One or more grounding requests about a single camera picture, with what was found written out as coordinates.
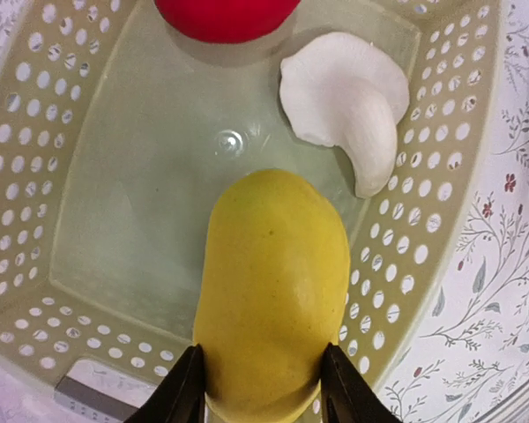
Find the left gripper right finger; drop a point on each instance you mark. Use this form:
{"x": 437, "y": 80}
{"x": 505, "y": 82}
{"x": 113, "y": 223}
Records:
{"x": 345, "y": 396}

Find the green perforated plastic basket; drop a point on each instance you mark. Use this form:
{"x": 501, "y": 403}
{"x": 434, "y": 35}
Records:
{"x": 117, "y": 134}

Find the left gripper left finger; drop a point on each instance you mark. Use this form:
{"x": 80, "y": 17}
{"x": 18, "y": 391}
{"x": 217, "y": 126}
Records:
{"x": 180, "y": 398}

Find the white toy garlic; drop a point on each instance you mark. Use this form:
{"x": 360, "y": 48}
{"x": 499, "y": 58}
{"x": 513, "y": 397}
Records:
{"x": 341, "y": 91}

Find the red toy apple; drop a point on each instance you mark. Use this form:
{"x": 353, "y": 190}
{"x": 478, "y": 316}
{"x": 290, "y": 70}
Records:
{"x": 226, "y": 21}

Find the floral table mat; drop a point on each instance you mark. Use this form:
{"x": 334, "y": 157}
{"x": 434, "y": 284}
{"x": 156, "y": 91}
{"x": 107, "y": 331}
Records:
{"x": 468, "y": 358}

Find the yellow toy mango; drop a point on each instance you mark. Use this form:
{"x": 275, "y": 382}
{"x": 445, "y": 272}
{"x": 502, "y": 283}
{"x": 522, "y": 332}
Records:
{"x": 275, "y": 276}

